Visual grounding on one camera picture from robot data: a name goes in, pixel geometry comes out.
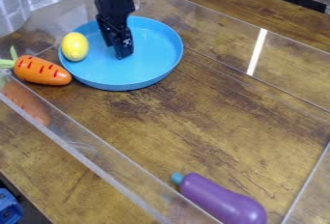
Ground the yellow toy lemon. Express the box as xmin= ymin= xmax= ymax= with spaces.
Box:
xmin=60 ymin=32 xmax=89 ymax=62

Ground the blue round tray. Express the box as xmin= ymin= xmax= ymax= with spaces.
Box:
xmin=57 ymin=15 xmax=184 ymax=91

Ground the orange toy carrot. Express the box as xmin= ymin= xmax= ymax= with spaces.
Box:
xmin=0 ymin=46 xmax=72 ymax=86

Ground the blue object at corner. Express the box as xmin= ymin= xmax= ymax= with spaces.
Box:
xmin=0 ymin=188 xmax=22 ymax=224

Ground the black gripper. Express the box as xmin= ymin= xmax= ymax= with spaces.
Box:
xmin=93 ymin=0 xmax=134 ymax=59

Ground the purple toy eggplant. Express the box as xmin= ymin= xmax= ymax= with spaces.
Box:
xmin=170 ymin=172 xmax=268 ymax=224

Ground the clear acrylic enclosure wall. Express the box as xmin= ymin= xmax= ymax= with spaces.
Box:
xmin=0 ymin=0 xmax=330 ymax=224

